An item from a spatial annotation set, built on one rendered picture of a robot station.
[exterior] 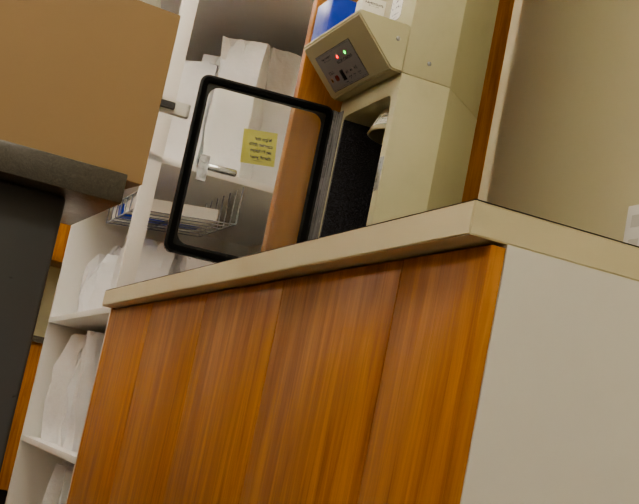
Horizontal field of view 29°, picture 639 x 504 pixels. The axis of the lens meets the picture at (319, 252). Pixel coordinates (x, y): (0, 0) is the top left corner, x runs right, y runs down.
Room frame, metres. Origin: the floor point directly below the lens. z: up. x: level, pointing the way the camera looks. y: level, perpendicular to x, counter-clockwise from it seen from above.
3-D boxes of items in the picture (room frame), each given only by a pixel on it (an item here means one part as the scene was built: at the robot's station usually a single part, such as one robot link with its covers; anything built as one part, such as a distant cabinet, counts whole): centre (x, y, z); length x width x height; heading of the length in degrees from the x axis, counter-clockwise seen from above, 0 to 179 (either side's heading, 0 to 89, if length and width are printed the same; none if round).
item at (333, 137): (2.71, 0.02, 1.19); 0.03 x 0.02 x 0.39; 20
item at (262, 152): (2.68, 0.18, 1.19); 0.30 x 0.01 x 0.40; 102
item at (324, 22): (2.64, 0.05, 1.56); 0.10 x 0.10 x 0.09; 20
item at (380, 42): (2.55, 0.02, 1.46); 0.32 x 0.12 x 0.10; 20
